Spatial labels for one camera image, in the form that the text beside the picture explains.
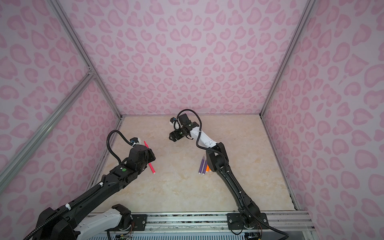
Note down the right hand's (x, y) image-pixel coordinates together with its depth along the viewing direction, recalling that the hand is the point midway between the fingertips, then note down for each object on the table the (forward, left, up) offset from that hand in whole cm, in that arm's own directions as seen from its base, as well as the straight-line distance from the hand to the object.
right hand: (175, 132), depth 106 cm
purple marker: (-23, -19, -3) cm, 29 cm away
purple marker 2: (-24, -20, -3) cm, 32 cm away
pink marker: (-31, +7, +15) cm, 35 cm away
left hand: (-21, +9, +13) cm, 26 cm away
